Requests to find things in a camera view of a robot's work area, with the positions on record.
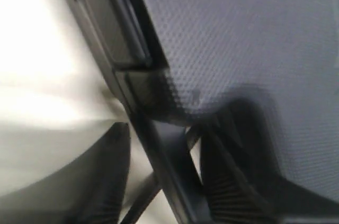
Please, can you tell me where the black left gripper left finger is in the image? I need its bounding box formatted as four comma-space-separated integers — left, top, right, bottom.
60, 122, 130, 223

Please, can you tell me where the black plastic carrying case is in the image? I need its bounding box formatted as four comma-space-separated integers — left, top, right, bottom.
66, 0, 338, 223

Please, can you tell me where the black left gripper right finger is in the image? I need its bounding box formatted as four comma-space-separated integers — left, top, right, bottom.
200, 99, 338, 223

